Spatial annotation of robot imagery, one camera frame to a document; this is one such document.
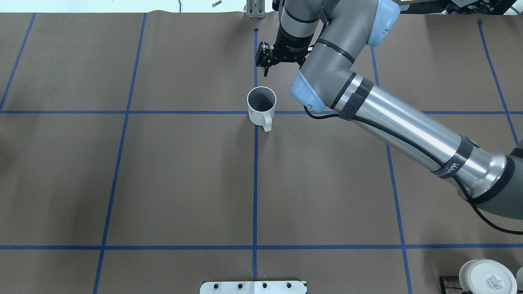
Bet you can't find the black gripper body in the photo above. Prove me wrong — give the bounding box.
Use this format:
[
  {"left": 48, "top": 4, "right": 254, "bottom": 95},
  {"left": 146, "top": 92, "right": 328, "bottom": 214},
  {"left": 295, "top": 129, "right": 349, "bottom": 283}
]
[{"left": 271, "top": 32, "right": 314, "bottom": 66}]

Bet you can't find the white cup in rack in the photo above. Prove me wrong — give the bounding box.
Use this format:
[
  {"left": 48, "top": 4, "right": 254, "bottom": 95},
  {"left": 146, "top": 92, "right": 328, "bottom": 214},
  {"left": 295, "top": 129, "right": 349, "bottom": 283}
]
[{"left": 459, "top": 259, "right": 518, "bottom": 294}]

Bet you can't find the white mug with handle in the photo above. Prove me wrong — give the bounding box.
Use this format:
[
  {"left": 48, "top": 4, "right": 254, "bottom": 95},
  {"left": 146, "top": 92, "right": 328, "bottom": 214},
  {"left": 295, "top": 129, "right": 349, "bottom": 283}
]
[{"left": 246, "top": 86, "right": 277, "bottom": 132}]

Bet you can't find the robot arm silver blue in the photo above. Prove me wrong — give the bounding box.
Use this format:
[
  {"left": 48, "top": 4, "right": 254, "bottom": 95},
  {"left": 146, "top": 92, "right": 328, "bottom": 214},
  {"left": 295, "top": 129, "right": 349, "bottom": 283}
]
[{"left": 257, "top": 0, "right": 523, "bottom": 219}]

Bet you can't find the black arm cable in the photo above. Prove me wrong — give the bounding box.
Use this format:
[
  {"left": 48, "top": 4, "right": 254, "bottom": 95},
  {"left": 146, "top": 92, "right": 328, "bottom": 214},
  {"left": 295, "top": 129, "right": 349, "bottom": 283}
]
[{"left": 303, "top": 102, "right": 523, "bottom": 236}]

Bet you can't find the white camera pillar base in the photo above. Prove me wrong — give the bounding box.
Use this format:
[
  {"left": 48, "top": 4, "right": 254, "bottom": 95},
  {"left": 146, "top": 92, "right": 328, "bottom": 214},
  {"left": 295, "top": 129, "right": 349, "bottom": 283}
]
[{"left": 199, "top": 281, "right": 308, "bottom": 294}]

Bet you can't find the black wire cup rack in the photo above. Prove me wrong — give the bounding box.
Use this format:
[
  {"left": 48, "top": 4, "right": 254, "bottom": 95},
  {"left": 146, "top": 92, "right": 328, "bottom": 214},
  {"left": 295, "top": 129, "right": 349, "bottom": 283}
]
[{"left": 439, "top": 276, "right": 463, "bottom": 294}]

